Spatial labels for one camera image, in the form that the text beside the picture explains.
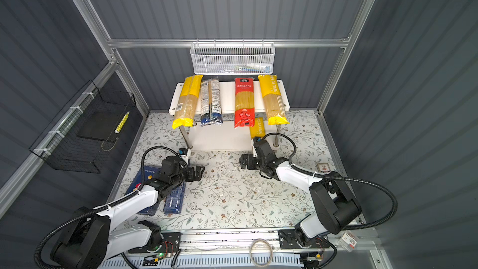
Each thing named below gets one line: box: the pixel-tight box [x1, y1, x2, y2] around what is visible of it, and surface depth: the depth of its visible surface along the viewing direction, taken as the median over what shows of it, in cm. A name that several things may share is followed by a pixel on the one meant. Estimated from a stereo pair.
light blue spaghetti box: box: [163, 181, 187, 215], surface depth 82 cm
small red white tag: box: [339, 230, 358, 253], surface depth 74 cm
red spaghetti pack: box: [234, 77, 256, 129], surface depth 74 cm
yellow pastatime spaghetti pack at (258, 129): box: [249, 117, 266, 139], surface depth 101 cm
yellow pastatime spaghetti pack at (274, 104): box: [257, 74, 290, 126], surface depth 75 cm
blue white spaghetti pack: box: [199, 77, 223, 127], surface depth 75 cm
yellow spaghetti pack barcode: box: [171, 74, 204, 130], surface depth 74 cm
